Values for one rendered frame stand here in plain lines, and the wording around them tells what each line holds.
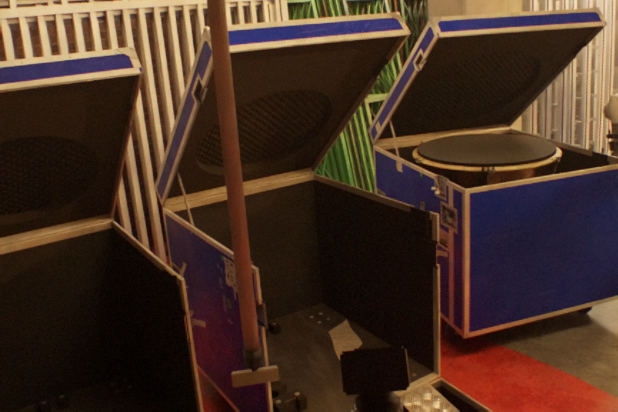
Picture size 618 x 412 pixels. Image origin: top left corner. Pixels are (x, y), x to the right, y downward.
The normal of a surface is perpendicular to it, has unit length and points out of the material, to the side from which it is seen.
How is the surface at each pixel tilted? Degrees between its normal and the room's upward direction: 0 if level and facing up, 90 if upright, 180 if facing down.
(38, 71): 46
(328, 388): 0
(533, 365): 0
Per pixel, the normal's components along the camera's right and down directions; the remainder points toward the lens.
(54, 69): 0.35, -0.54
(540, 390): -0.07, -0.96
